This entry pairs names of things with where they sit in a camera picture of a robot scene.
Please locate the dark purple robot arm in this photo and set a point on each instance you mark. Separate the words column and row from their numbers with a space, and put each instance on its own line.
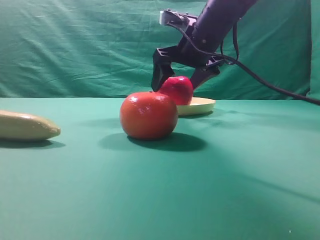
column 201, row 37

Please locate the yellow plate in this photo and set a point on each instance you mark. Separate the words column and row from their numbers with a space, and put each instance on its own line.
column 197, row 106

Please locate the green backdrop cloth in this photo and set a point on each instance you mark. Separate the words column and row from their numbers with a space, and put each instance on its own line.
column 104, row 48

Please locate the red apple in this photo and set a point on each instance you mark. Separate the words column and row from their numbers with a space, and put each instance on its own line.
column 179, row 89

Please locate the yellow banana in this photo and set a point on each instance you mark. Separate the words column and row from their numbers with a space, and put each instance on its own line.
column 17, row 126

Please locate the orange tangerine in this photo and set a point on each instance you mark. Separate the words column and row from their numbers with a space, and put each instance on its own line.
column 148, row 115

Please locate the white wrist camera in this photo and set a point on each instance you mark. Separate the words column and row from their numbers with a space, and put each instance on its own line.
column 182, row 20

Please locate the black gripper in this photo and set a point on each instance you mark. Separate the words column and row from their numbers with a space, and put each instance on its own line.
column 184, row 53

